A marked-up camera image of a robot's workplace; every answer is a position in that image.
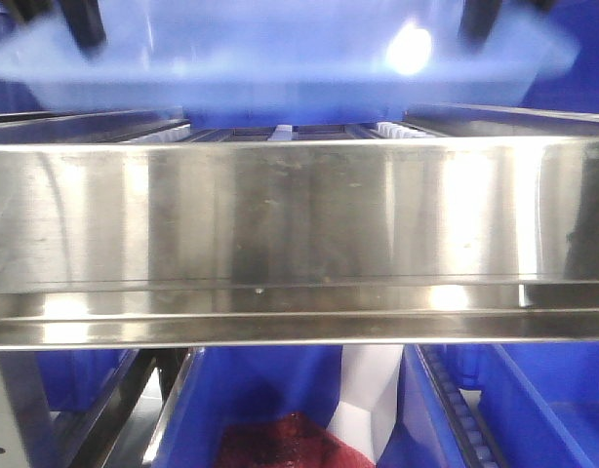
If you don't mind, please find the black gripper finger blurred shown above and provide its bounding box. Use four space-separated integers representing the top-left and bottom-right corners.
459 0 503 42
58 0 106 53

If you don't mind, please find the blue plastic tray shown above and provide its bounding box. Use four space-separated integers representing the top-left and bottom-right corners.
0 1 579 124

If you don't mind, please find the blue plastic bin lower right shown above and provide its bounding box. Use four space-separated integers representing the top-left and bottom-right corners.
378 341 599 467

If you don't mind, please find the blue bin with red contents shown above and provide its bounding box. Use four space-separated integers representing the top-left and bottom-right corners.
147 344 379 468

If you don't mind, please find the stainless steel shelf front rail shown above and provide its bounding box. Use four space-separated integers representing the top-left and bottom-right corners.
0 136 599 350

